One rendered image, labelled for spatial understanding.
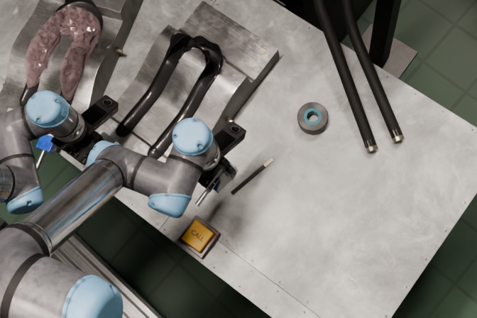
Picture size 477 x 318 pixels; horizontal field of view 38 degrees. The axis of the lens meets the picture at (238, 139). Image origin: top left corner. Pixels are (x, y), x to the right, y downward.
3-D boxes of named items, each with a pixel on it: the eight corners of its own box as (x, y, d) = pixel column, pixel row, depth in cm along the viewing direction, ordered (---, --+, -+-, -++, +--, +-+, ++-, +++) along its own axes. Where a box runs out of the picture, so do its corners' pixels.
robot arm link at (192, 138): (162, 147, 134) (179, 108, 136) (174, 162, 145) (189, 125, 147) (199, 162, 133) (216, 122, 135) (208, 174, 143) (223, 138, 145)
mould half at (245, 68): (167, 203, 183) (155, 193, 170) (94, 148, 190) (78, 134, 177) (280, 57, 191) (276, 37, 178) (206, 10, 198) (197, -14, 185)
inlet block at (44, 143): (47, 174, 187) (40, 170, 181) (31, 169, 188) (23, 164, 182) (67, 130, 189) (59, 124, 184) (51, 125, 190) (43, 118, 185)
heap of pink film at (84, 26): (77, 103, 188) (67, 94, 180) (20, 85, 192) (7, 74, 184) (113, 19, 194) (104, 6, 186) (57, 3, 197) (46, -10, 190)
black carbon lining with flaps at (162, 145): (158, 166, 179) (150, 157, 170) (112, 131, 183) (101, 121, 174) (239, 62, 184) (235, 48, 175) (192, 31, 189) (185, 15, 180)
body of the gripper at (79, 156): (63, 149, 168) (43, 135, 157) (85, 121, 170) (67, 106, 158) (86, 167, 166) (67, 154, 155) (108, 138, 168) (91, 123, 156)
